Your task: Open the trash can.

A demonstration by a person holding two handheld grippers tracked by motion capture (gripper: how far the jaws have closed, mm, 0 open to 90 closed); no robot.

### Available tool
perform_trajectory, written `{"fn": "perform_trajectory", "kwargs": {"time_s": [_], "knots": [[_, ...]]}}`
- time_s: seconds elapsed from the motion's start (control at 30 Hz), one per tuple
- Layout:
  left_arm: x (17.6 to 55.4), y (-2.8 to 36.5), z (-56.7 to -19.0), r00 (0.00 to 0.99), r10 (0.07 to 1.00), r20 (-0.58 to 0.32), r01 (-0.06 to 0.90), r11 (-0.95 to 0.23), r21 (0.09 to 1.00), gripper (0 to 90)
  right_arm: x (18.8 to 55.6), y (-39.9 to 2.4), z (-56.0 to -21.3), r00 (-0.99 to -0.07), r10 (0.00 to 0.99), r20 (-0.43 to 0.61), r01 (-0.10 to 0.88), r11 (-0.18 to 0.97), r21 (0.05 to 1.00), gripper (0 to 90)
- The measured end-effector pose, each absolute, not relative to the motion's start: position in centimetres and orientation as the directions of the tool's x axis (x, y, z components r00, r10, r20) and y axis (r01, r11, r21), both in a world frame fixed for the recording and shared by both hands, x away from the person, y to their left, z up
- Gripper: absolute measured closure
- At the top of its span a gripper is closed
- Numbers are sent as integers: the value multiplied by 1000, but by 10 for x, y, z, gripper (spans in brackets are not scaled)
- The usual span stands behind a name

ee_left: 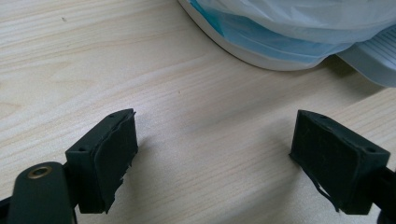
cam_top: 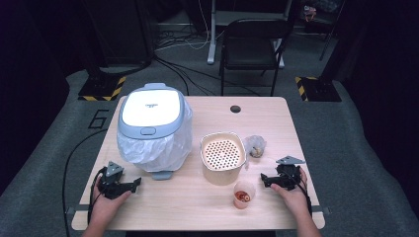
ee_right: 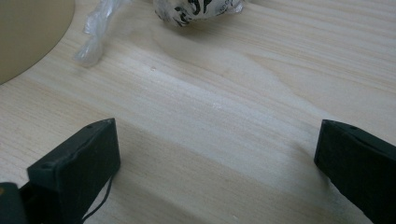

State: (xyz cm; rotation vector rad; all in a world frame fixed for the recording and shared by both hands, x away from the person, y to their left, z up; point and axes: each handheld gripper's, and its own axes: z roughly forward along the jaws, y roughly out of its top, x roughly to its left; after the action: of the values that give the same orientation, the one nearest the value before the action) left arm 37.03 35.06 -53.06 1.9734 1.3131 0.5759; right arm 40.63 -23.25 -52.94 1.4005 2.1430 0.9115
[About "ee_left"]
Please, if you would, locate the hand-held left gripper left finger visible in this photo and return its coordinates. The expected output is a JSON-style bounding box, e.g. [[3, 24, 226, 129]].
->
[[64, 108, 139, 215]]

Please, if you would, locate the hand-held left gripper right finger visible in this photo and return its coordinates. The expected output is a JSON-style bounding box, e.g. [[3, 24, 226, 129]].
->
[[289, 109, 391, 216]]

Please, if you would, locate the white pedal trash bin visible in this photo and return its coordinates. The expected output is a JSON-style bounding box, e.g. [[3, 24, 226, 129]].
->
[[177, 0, 396, 89]]

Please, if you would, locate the white plastic trash bag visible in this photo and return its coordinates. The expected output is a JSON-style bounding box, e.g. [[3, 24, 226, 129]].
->
[[190, 0, 396, 63]]

